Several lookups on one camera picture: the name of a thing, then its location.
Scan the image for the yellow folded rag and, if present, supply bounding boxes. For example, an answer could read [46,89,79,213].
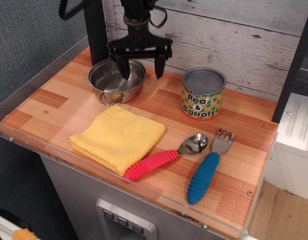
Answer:
[69,105,165,177]

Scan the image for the peas and carrots can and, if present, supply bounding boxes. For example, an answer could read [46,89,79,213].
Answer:
[181,67,227,121]

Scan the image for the silver metal pot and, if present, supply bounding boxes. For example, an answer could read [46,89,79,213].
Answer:
[88,59,146,107]

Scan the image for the black vertical post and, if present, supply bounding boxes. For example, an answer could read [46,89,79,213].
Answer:
[84,0,109,65]
[272,18,308,124]

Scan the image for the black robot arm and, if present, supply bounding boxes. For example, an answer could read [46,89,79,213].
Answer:
[107,0,173,80]

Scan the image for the silver dispenser button panel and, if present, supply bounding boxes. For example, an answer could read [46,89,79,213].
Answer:
[96,198,158,240]

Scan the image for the clear acrylic guard rail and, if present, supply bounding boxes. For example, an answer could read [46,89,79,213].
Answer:
[0,38,278,240]

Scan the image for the blue handled fork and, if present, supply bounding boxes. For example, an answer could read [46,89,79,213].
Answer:
[187,128,235,205]

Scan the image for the black vertical post right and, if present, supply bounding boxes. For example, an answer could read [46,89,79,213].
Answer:
[272,18,308,124]

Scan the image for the black vertical post left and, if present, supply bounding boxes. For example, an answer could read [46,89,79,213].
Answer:
[84,0,109,65]

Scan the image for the black braided cable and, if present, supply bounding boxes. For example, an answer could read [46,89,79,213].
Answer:
[58,0,94,21]

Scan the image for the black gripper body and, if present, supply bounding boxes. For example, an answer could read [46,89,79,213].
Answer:
[107,21,173,60]

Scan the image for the grey toy fridge cabinet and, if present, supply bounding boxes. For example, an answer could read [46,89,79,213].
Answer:
[39,153,227,240]

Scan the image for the orange object bottom left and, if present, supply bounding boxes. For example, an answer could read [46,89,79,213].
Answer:
[12,229,38,240]

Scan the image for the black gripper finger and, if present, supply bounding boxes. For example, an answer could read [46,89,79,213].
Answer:
[116,57,130,80]
[154,56,165,79]

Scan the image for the red handled spoon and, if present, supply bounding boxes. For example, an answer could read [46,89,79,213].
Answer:
[123,133,209,181]

